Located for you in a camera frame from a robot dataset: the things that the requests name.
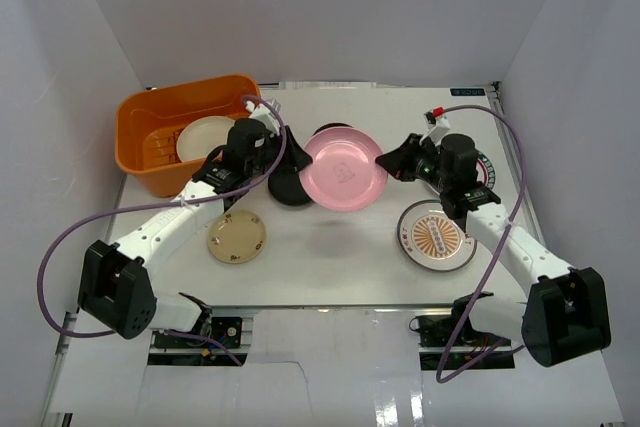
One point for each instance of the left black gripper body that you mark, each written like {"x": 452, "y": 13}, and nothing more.
{"x": 279, "y": 151}

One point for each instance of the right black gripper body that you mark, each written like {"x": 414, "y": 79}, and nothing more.
{"x": 425, "y": 167}

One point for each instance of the pink plate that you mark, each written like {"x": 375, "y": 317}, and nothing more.
{"x": 343, "y": 175}

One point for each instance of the cream plate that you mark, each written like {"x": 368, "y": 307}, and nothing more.
{"x": 202, "y": 136}

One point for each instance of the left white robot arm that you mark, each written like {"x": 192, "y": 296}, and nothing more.
{"x": 116, "y": 281}

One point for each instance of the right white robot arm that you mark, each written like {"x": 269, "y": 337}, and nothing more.
{"x": 565, "y": 314}

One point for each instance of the orange plastic bin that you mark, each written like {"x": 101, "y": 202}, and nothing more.
{"x": 148, "y": 124}

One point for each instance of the black plate front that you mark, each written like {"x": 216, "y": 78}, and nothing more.
{"x": 286, "y": 188}

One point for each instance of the black plate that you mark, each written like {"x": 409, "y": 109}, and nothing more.
{"x": 331, "y": 125}
{"x": 286, "y": 188}

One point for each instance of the black plate rear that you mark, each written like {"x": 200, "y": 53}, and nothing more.
{"x": 331, "y": 125}

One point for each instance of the white green rimmed plate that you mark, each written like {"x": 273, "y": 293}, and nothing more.
{"x": 487, "y": 173}

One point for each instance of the white papers at back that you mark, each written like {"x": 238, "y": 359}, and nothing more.
{"x": 326, "y": 85}

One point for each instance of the orange sunburst patterned plate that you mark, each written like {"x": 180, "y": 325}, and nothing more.
{"x": 429, "y": 239}

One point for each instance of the blue table label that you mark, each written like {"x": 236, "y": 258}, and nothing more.
{"x": 467, "y": 92}

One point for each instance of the small yellow floral plate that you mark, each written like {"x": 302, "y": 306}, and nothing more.
{"x": 236, "y": 237}

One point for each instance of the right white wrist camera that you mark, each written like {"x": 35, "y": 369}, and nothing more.
{"x": 438, "y": 125}

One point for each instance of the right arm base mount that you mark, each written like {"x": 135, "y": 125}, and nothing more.
{"x": 434, "y": 332}

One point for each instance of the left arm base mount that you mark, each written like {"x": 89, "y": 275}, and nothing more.
{"x": 215, "y": 341}

